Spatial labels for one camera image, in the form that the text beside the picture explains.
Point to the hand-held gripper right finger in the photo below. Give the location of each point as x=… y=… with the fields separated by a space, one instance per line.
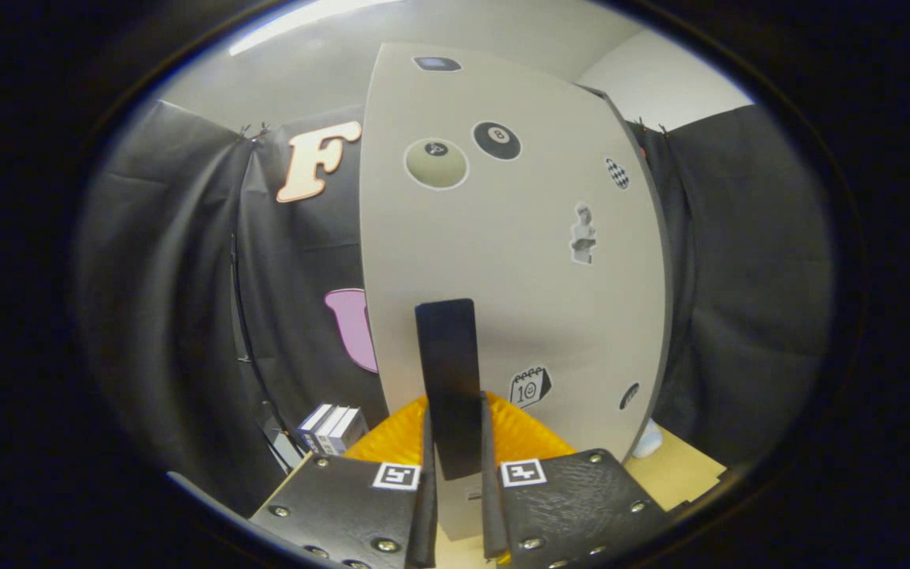
x=493 y=521

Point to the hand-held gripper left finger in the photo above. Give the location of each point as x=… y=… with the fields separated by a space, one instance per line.
x=429 y=521

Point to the white cabinet door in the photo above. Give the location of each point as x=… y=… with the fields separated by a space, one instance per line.
x=518 y=300

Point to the small white rounded object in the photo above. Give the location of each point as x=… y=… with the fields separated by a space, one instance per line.
x=648 y=442

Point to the black backdrop cloth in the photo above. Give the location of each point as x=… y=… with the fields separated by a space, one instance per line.
x=171 y=300

